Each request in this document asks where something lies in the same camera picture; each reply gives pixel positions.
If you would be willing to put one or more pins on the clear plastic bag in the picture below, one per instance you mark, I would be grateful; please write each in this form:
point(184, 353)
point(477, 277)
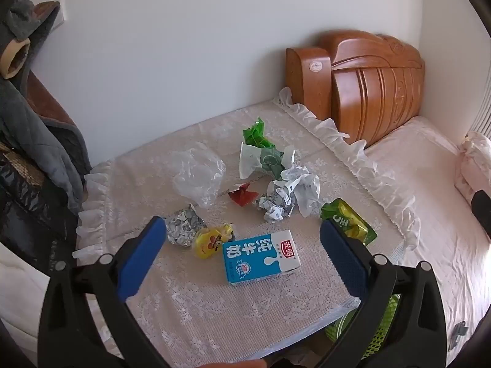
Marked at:
point(199, 176)

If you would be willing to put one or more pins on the bright green plastic wrapper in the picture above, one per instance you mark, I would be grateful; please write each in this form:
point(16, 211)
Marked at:
point(257, 134)

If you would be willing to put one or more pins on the grey patterned snack packet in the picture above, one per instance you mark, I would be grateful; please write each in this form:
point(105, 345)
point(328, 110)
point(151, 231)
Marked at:
point(184, 227)

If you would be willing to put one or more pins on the printed paper ball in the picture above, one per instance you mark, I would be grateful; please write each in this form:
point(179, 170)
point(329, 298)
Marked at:
point(277, 201)

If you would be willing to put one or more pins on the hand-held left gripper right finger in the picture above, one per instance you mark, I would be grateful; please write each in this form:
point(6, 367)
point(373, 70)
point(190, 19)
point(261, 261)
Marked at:
point(345, 264)

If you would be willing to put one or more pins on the blue and white milk carton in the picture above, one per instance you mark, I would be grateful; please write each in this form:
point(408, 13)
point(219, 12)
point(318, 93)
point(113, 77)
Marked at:
point(261, 260)

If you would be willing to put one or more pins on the wooden headboard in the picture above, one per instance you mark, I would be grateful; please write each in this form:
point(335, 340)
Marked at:
point(368, 92)

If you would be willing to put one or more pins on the pink bed sheet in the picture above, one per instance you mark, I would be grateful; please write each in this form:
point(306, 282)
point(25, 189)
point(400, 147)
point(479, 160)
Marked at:
point(433, 184)

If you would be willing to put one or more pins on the white lace tablecloth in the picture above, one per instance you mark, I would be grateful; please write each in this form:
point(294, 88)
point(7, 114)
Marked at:
point(184, 314)

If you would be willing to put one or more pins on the yellow snack wrapper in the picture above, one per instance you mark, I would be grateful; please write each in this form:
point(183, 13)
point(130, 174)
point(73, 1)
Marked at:
point(211, 242)

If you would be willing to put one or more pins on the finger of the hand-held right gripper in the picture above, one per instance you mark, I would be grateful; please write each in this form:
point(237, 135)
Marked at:
point(482, 211)

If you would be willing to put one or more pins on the grey quilted jacket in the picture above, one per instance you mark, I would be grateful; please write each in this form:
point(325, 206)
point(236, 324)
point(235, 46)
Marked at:
point(34, 138)

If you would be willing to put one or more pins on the small grey clip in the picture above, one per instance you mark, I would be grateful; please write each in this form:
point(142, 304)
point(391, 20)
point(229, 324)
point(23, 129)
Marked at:
point(458, 333)

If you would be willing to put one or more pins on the crumpled white paper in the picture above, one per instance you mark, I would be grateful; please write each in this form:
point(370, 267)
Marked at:
point(305, 189)

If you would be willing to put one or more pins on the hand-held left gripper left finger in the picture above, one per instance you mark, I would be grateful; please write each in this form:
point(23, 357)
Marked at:
point(142, 260)

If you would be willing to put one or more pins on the white and green packet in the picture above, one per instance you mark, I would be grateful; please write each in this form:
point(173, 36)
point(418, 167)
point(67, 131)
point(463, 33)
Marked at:
point(257, 161)

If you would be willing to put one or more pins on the brown cloth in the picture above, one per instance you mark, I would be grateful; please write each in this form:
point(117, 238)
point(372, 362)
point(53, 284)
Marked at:
point(44, 99)

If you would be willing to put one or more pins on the black bag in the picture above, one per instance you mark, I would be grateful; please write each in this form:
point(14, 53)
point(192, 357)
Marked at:
point(27, 207)

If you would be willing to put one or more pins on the pink pillow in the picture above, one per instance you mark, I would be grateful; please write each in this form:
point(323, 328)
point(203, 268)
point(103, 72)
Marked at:
point(473, 165)

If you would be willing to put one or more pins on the grey hanging cloth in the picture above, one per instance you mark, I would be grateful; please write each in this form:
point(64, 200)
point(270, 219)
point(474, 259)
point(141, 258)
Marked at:
point(27, 19)

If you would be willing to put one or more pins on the green plastic basket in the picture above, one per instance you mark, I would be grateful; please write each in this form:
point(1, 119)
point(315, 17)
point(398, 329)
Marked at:
point(387, 314)

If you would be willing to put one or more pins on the green snack packet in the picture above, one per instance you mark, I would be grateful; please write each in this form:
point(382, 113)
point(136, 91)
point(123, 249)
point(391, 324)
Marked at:
point(351, 222)

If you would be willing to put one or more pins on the red wrapper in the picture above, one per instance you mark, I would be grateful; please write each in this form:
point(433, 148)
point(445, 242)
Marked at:
point(241, 196)

